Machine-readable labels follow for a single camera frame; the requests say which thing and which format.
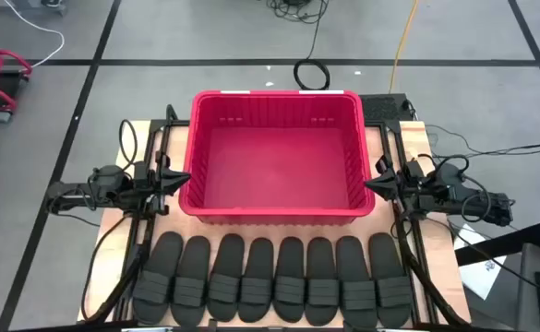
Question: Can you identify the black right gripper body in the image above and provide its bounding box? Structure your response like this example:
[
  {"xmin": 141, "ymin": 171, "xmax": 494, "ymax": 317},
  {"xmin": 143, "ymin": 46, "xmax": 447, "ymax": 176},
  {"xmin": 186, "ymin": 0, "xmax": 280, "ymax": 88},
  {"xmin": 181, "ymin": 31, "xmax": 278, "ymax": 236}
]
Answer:
[{"xmin": 394, "ymin": 159, "xmax": 430, "ymax": 218}]

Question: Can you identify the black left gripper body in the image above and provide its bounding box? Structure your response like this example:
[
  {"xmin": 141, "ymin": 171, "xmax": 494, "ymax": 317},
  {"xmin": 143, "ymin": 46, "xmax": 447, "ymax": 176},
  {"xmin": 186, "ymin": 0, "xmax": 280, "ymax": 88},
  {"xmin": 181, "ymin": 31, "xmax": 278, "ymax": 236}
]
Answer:
[{"xmin": 134, "ymin": 152, "xmax": 171, "ymax": 216}]

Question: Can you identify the red plastic bin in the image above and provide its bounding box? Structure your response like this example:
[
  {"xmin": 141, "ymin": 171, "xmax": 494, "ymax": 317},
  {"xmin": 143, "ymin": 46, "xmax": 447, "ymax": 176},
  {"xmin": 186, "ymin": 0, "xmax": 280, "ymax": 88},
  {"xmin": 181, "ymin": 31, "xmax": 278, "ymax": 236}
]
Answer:
[{"xmin": 178, "ymin": 89, "xmax": 376, "ymax": 226}]

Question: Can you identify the black metal beam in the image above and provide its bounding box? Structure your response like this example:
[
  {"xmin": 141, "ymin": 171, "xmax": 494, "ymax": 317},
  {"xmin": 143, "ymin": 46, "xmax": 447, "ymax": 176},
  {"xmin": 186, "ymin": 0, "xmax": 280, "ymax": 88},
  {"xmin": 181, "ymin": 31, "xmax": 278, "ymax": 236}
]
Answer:
[{"xmin": 453, "ymin": 220, "xmax": 540, "ymax": 267}]

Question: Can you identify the white paper sheet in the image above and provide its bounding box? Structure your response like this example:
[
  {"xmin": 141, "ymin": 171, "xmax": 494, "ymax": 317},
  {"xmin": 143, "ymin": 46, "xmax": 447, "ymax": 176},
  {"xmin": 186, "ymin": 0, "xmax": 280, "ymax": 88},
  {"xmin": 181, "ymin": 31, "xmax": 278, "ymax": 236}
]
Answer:
[{"xmin": 449, "ymin": 223, "xmax": 509, "ymax": 301}]

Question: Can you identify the grey metal stand base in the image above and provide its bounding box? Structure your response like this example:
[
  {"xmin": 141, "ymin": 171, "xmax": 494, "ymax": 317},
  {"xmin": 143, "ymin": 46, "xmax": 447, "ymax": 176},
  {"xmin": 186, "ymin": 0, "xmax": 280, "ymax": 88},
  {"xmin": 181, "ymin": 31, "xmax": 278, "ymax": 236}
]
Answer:
[{"xmin": 0, "ymin": 0, "xmax": 67, "ymax": 16}]

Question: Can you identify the long black cable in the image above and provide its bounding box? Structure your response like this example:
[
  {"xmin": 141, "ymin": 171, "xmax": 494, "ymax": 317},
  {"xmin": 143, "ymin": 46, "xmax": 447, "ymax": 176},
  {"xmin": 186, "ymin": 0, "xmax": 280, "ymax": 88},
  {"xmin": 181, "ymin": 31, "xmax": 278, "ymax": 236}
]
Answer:
[{"xmin": 79, "ymin": 214, "xmax": 130, "ymax": 323}]

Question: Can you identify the thin black floor cable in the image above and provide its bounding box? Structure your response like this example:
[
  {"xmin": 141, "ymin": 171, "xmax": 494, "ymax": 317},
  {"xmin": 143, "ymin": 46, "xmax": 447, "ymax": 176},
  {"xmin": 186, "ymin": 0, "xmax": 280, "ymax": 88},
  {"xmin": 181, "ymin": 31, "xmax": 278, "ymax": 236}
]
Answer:
[{"xmin": 424, "ymin": 124, "xmax": 540, "ymax": 160}]

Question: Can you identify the yellow cable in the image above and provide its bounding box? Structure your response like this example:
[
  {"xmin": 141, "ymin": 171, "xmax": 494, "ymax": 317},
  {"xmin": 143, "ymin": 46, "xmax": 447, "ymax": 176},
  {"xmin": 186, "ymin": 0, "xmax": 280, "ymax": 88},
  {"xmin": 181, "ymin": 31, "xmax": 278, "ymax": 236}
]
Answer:
[{"xmin": 388, "ymin": 0, "xmax": 421, "ymax": 95}]

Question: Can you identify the coiled black cable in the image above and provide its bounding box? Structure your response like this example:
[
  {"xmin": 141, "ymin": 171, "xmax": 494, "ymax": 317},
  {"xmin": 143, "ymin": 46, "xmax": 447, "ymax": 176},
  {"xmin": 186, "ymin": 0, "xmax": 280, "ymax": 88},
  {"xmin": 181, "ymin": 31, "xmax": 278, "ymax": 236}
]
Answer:
[{"xmin": 293, "ymin": 58, "xmax": 331, "ymax": 91}]

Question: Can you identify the white cable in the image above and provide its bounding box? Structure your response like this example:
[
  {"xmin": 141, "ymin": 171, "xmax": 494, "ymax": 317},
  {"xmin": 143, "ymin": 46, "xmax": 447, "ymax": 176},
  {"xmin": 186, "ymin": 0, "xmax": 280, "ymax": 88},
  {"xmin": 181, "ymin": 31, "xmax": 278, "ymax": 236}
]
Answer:
[{"xmin": 4, "ymin": 0, "xmax": 66, "ymax": 68}]

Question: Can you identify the black cable tangle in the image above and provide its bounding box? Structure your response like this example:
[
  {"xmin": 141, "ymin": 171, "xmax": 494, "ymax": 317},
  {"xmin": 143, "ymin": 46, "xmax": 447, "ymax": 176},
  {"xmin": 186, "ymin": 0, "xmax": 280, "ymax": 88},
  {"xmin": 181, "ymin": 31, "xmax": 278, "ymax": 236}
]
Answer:
[{"xmin": 266, "ymin": 0, "xmax": 330, "ymax": 25}]

